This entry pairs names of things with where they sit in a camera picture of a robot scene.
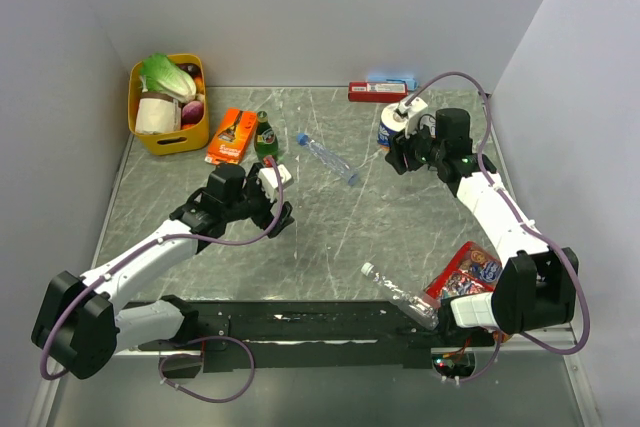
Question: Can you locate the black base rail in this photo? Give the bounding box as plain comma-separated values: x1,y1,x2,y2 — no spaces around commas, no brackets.
140,301,494,373

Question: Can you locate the blue white bottle cap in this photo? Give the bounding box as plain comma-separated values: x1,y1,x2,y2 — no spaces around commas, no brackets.
361,262,375,276

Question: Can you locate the yellow plastic basket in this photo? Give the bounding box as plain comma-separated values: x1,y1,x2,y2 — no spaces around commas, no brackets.
127,62,210,156

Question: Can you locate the toilet paper roll blue wrapper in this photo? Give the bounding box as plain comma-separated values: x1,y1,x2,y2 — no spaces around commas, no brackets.
377,104,407,150

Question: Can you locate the red snack bag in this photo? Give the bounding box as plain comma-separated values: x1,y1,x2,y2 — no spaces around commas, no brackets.
423,240,504,343

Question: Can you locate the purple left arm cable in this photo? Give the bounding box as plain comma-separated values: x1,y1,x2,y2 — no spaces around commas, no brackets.
39,159,286,381

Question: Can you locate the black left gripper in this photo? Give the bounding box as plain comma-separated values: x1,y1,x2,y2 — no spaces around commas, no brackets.
224,163,294,237

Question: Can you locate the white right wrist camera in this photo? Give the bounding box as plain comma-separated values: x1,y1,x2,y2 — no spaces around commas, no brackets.
395,97,429,138

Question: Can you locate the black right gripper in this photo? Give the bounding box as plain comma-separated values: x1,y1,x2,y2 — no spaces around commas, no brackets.
384,117,446,176

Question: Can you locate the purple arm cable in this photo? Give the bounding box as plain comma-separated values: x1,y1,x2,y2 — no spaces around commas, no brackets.
399,71,592,356
39,159,286,381

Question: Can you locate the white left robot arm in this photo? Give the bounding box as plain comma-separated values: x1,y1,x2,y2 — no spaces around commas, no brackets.
31,158,294,381

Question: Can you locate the green glass bottle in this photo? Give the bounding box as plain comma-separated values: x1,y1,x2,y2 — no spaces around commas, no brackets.
254,111,279,161

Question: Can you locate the clear plastic bottle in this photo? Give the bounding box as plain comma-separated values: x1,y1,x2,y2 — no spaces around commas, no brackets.
365,264,439,330
300,134,359,187

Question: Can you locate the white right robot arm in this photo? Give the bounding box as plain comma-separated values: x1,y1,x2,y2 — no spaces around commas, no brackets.
385,99,578,346

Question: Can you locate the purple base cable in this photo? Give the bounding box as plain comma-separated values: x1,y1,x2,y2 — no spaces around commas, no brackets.
158,335,256,404

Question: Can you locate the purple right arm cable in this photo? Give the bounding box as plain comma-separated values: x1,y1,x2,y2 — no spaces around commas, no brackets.
399,71,592,356

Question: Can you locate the light blue packet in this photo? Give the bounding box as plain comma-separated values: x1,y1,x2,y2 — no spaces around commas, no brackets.
367,73,419,92

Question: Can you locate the white paper wrapped package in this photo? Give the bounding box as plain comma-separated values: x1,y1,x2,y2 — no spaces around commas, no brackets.
135,92,181,135

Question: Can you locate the red rectangular box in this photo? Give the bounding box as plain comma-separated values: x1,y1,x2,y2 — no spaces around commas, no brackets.
347,82,409,104

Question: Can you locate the orange razor box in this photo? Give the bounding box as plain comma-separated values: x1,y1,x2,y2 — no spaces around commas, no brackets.
204,108,257,165

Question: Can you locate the red onion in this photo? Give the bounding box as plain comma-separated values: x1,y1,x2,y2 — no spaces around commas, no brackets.
181,100,204,127

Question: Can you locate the toy napa cabbage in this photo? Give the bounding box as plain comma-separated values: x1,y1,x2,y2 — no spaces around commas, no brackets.
139,53,197,104

